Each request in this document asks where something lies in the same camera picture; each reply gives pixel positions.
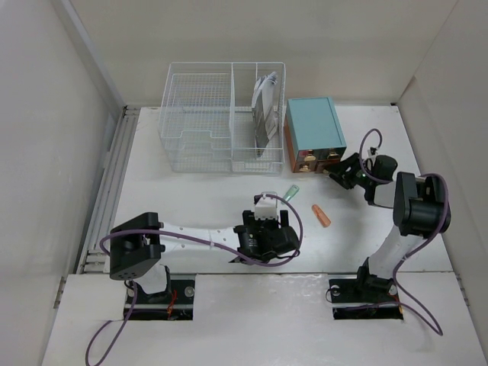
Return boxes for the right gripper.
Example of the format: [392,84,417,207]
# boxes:
[323,151,374,189]

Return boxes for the brown drawer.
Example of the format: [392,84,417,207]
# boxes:
[292,159,340,174]

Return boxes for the clear drawer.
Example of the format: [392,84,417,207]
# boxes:
[297,147,345,162]

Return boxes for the teal drawer box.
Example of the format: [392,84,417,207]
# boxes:
[284,97,347,172]

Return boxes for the grey setup guide booklet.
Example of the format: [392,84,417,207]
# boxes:
[252,80,275,158]

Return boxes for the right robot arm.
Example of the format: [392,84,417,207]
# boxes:
[326,153,451,302]

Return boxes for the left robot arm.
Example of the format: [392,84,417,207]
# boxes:
[100,210,303,303]

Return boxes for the orange transparent case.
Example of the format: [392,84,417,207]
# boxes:
[312,204,331,227]

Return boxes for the green transparent tape case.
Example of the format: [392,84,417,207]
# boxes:
[283,185,300,202]

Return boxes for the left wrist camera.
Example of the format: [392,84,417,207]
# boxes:
[254,191,278,220]

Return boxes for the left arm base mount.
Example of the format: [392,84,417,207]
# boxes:
[129,274,196,321]

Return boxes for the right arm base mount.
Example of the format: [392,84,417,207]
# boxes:
[328,278,403,320]

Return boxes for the white wire mesh organizer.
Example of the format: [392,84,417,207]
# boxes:
[159,62,286,175]

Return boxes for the aluminium rail frame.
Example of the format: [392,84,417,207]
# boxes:
[73,106,140,275]

